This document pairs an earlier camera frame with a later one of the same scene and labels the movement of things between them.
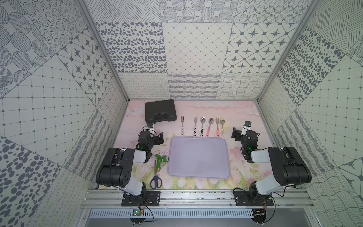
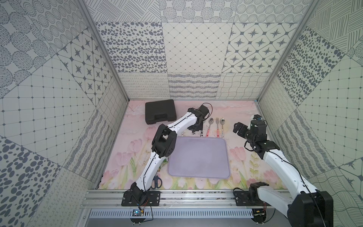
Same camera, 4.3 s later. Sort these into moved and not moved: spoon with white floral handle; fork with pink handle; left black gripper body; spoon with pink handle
Moved: left black gripper body
Not moved: fork with pink handle; spoon with white floral handle; spoon with pink handle
